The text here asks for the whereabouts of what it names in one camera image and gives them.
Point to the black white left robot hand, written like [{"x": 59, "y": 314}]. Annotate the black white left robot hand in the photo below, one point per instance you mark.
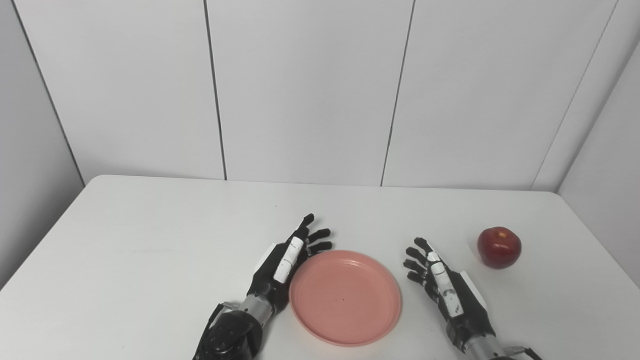
[{"x": 280, "y": 272}]

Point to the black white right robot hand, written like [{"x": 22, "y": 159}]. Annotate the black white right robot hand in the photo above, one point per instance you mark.
[{"x": 450, "y": 292}]

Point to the red apple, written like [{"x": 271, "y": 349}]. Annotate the red apple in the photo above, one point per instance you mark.
[{"x": 499, "y": 247}]

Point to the pink round plate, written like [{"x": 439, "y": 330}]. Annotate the pink round plate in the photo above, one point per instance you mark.
[{"x": 345, "y": 300}]

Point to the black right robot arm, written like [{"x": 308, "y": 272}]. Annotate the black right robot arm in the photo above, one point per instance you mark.
[{"x": 487, "y": 350}]

